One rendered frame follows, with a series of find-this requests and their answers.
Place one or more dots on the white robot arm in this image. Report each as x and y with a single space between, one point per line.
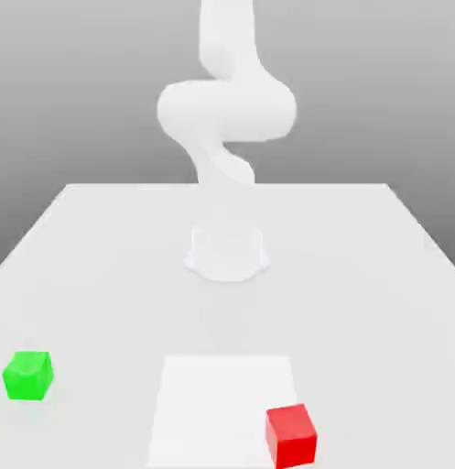
227 110

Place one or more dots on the small red cube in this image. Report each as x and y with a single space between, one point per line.
291 436

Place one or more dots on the small green cube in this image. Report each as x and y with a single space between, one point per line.
27 377

